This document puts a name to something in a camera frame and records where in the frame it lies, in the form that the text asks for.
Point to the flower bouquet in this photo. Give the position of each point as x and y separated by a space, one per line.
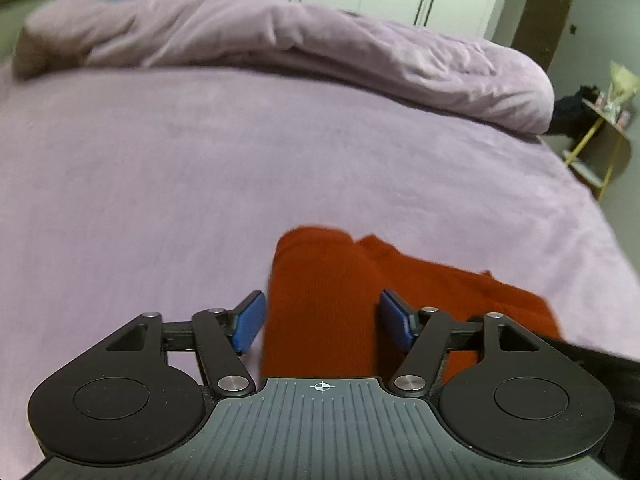
622 82

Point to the red knit cardigan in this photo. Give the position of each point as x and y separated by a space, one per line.
320 300

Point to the purple bed sheet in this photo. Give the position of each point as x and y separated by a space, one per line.
150 185

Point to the purple duvet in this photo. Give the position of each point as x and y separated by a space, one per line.
300 40

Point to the black clothing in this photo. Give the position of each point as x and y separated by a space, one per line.
572 110

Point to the brown wooden door frame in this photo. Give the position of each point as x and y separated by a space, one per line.
545 10

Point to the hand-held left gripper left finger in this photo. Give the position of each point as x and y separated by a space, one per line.
250 321

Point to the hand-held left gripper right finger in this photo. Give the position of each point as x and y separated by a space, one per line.
395 321

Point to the yellow wooden side table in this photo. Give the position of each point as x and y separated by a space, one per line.
607 140

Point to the pink bottle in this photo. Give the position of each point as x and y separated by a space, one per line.
625 119

